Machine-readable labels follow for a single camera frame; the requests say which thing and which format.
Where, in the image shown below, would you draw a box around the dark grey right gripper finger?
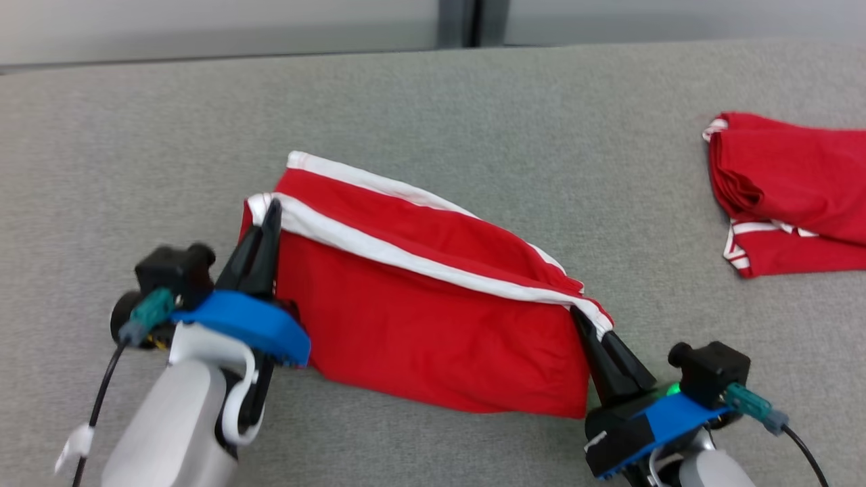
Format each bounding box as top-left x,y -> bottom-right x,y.
601,330 -> 658,401
570,306 -> 633,408

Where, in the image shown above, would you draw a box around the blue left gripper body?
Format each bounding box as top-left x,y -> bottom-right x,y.
170,289 -> 313,370

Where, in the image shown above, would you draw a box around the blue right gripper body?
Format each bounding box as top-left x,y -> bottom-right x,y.
585,386 -> 735,482

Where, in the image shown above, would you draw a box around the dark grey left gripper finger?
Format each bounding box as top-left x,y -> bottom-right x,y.
254,198 -> 284,300
214,225 -> 265,296

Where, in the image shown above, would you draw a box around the red Bulls 23 shorts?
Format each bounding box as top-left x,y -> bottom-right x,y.
240,150 -> 615,419

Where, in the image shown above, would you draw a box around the red jersey with white sleeves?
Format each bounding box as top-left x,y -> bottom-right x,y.
702,112 -> 866,279

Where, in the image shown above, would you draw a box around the left camera cable teal plug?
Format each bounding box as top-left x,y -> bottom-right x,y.
54,287 -> 178,487

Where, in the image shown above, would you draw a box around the camera cable teal plug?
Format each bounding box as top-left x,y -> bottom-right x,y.
54,287 -> 178,487
723,381 -> 831,487

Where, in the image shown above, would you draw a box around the right camera cable teal plug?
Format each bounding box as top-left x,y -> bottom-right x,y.
723,381 -> 831,487

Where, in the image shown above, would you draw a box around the grey metal partition post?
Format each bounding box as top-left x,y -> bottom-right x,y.
436,0 -> 512,50

